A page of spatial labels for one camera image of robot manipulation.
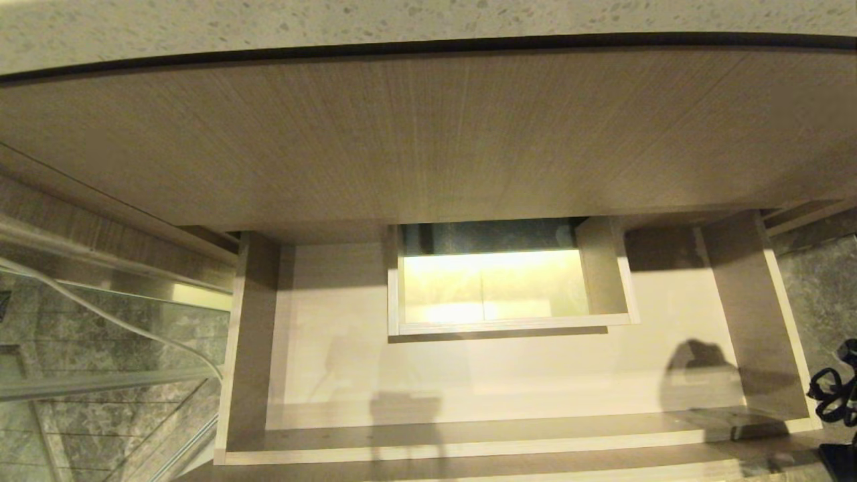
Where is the light wooden drawer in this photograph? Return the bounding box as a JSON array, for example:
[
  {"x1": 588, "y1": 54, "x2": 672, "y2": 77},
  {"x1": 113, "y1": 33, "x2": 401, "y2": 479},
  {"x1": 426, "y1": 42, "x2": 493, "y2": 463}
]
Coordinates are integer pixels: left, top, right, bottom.
[{"x1": 167, "y1": 209, "x2": 857, "y2": 482}]

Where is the light wooden vanity cabinet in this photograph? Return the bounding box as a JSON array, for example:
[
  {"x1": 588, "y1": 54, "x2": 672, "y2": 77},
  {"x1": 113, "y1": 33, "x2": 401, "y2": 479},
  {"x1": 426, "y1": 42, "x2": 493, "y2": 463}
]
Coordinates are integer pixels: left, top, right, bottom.
[{"x1": 0, "y1": 47, "x2": 857, "y2": 268}]

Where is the speckled stone countertop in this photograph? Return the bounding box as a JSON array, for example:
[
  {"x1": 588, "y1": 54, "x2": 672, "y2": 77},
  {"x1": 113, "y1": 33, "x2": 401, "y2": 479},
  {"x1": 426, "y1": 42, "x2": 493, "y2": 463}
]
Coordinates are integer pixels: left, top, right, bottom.
[{"x1": 0, "y1": 0, "x2": 857, "y2": 76}]

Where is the thin white cable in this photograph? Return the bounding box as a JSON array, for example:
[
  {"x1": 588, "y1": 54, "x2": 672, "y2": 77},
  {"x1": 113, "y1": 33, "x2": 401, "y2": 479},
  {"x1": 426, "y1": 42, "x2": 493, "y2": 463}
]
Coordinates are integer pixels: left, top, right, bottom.
[{"x1": 0, "y1": 258, "x2": 226, "y2": 384}]

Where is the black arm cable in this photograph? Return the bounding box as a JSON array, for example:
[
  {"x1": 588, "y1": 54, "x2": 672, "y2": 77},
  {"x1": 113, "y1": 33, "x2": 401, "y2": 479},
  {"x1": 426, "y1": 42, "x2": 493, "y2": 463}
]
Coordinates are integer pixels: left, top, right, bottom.
[{"x1": 807, "y1": 367, "x2": 857, "y2": 428}]

